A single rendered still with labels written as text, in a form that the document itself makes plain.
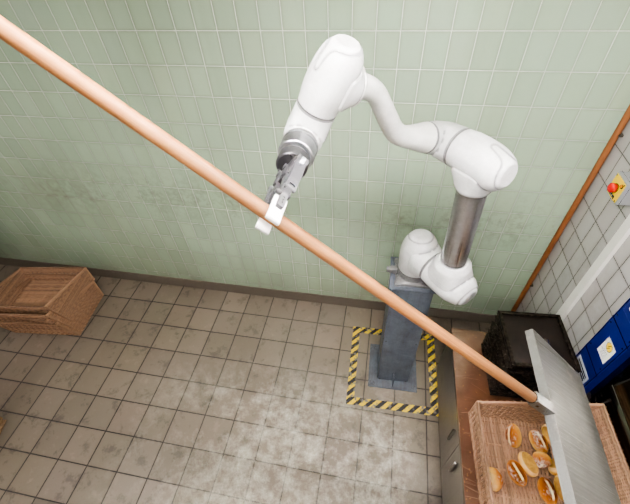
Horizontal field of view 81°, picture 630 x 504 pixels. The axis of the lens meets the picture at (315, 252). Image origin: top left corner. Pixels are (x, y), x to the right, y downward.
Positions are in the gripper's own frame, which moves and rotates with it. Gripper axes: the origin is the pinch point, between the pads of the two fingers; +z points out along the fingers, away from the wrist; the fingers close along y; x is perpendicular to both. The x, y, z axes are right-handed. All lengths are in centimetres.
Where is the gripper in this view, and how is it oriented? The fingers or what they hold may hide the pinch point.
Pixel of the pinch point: (271, 214)
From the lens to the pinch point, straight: 74.4
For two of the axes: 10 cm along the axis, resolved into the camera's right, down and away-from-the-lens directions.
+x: -7.7, -5.3, -3.5
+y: -6.0, 4.5, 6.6
